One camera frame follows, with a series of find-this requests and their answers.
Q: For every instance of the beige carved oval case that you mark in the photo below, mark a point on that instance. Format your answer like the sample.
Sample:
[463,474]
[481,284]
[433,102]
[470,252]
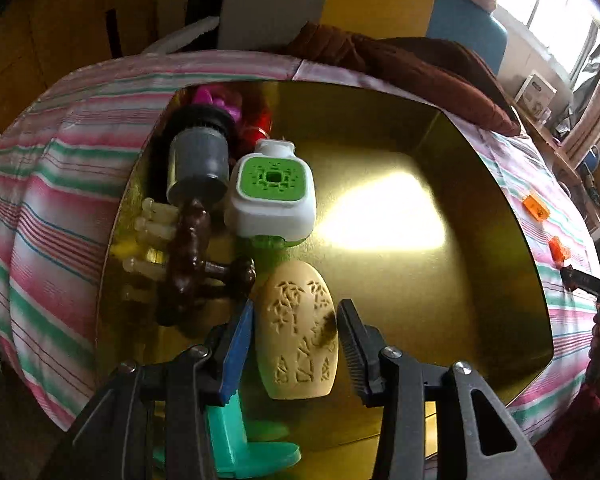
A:
[290,340]

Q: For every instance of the blue headboard panel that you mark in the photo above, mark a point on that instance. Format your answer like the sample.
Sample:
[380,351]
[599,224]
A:
[467,30]

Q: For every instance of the pink plastic toy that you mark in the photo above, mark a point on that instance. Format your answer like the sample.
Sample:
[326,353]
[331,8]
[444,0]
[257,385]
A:
[215,100]

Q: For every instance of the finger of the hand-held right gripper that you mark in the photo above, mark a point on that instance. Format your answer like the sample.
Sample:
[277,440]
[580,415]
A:
[582,281]

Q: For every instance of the white green plastic device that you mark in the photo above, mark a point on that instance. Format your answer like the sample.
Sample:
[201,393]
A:
[270,195]

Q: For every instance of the red metal cylinder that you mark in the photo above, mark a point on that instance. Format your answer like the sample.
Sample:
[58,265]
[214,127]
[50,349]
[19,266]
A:
[254,130]

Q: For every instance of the white cardboard box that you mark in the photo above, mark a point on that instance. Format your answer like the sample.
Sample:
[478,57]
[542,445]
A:
[535,95]

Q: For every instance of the teal plastic stand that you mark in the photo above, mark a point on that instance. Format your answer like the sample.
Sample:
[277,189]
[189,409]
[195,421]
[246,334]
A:
[250,450]

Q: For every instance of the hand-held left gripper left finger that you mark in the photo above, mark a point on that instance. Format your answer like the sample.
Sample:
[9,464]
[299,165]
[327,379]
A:
[235,355]

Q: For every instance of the brown quilted blanket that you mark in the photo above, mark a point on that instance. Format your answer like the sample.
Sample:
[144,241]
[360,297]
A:
[410,75]

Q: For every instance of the orange plastic box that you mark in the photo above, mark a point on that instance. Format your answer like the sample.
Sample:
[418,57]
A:
[536,207]

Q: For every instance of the striped bed sheet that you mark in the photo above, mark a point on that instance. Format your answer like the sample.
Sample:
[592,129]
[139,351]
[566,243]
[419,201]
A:
[50,185]

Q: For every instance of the orange toy block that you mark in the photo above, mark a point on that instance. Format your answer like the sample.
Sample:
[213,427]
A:
[557,251]

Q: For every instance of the pale curtain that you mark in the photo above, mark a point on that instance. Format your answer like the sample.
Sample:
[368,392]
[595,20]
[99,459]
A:
[592,105]

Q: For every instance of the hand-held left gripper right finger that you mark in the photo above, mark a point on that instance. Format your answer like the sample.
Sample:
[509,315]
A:
[354,355]

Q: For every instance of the brown massage comb beige pegs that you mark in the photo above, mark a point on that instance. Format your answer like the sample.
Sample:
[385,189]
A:
[187,260]

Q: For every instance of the gold metal tray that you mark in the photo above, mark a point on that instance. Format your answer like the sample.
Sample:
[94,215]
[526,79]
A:
[430,285]

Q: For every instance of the grey headboard panel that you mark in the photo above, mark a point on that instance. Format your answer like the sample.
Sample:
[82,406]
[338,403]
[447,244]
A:
[275,0]

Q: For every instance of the grey black cylinder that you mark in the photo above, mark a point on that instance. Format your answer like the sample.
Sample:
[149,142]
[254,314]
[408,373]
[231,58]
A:
[197,160]

